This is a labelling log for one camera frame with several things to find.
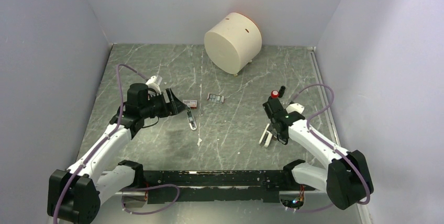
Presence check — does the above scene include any small black cylinder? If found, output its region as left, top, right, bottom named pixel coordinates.
left=278, top=85, right=286, bottom=98

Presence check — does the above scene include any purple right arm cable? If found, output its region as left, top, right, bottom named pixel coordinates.
left=284, top=83, right=372, bottom=214

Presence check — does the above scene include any red black stamp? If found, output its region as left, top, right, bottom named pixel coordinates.
left=270, top=90, right=280, bottom=98

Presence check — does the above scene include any aluminium rail frame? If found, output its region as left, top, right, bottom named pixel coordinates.
left=47, top=43, right=373, bottom=224

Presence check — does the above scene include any cream cylindrical stool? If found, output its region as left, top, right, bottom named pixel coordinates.
left=204, top=12, right=262, bottom=76

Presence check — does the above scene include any white red staple box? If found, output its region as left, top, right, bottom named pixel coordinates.
left=182, top=99, right=198, bottom=109

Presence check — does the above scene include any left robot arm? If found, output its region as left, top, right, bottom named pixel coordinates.
left=47, top=83, right=192, bottom=223

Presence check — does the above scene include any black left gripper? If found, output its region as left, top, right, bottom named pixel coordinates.
left=140, top=87, right=187, bottom=118

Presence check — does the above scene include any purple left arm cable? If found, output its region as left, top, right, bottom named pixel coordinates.
left=52, top=64, right=181, bottom=224

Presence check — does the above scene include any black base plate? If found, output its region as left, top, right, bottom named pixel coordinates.
left=132, top=170, right=314, bottom=204

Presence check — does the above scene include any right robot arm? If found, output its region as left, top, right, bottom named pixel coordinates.
left=259, top=96, right=374, bottom=210

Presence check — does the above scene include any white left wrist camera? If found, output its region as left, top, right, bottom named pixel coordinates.
left=145, top=74, right=162, bottom=94

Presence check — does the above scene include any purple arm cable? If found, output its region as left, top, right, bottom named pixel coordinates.
left=284, top=83, right=372, bottom=214
left=52, top=64, right=181, bottom=224

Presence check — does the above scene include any staple tray with staples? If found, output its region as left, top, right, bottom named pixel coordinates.
left=207, top=93, right=225, bottom=104

